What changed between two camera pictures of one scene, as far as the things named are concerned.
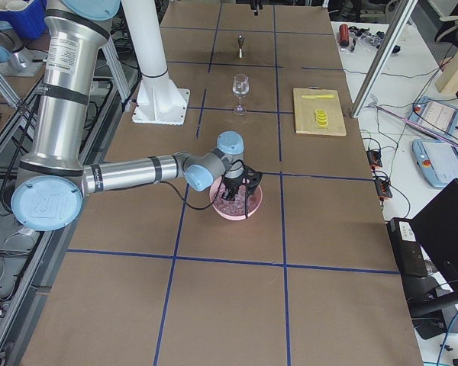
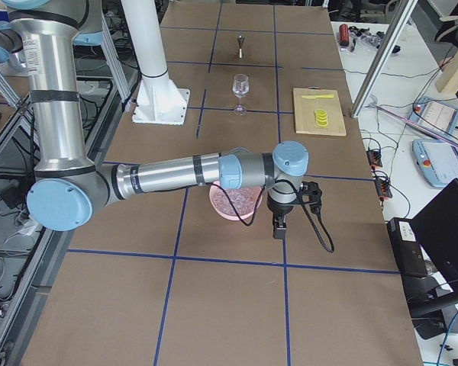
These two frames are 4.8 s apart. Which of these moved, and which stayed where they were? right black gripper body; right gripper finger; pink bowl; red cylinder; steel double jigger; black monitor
Moved: right black gripper body; right gripper finger
Stayed: black monitor; red cylinder; steel double jigger; pink bowl
